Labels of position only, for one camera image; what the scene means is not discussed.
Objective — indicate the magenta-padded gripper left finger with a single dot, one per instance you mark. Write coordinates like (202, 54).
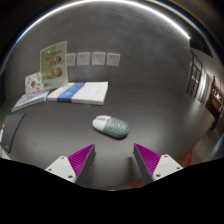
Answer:
(63, 165)

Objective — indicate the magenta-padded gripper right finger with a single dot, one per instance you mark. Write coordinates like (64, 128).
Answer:
(162, 165)

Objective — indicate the white and green perforated mouse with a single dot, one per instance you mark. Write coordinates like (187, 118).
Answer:
(113, 127)

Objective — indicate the grey striped book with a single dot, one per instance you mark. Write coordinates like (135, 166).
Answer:
(30, 99)

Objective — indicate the white book with blue band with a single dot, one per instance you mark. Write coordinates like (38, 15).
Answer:
(83, 92)

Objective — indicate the white sticker card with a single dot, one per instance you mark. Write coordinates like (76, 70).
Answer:
(33, 82)

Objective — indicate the green upright menu sign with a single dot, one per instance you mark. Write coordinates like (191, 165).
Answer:
(54, 65)

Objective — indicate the white curved light strip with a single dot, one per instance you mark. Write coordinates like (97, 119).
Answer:
(100, 1)

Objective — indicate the glass door with dark frame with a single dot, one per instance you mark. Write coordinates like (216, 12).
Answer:
(196, 78)

